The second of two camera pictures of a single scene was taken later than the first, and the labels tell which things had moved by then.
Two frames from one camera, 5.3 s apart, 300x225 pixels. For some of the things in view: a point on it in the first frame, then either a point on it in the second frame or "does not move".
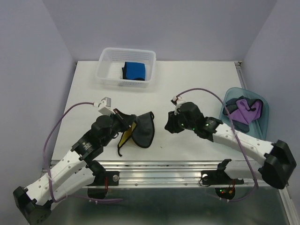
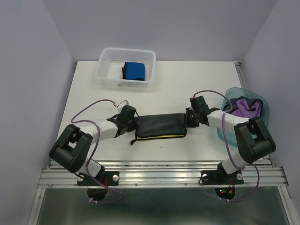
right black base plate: [224, 185] does not move
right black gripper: [170, 123] to [188, 123]
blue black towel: [134, 71] does not move
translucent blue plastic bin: [258, 127] does not move
